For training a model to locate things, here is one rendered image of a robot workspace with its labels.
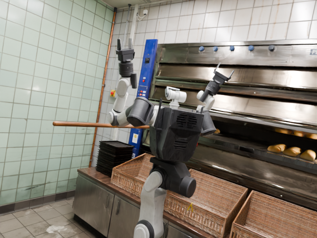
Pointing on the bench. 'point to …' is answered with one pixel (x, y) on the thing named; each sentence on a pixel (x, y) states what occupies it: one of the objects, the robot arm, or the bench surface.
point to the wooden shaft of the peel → (93, 125)
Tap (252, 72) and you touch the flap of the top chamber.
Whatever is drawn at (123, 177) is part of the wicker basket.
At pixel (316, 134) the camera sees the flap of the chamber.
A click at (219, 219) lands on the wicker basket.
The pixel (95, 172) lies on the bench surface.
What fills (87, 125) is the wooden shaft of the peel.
